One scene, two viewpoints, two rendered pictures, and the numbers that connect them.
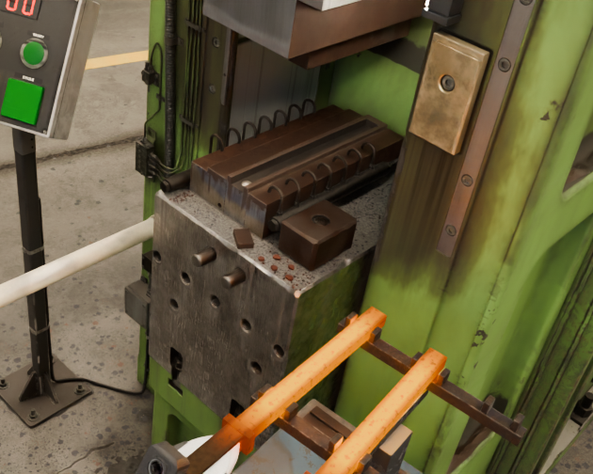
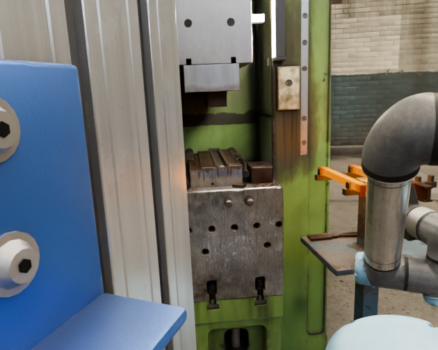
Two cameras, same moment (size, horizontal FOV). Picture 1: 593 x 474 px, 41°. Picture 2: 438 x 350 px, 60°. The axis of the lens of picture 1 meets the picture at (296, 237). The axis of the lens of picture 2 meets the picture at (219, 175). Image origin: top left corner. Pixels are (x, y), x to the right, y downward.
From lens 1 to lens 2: 1.18 m
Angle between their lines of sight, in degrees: 44
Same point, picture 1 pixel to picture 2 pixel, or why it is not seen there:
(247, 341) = (258, 235)
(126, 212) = not seen: hidden behind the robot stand
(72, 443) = not seen: outside the picture
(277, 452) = (322, 249)
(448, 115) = (293, 94)
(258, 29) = (220, 84)
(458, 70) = (292, 75)
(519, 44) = (307, 59)
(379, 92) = (203, 142)
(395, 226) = (280, 155)
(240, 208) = (226, 176)
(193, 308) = (220, 243)
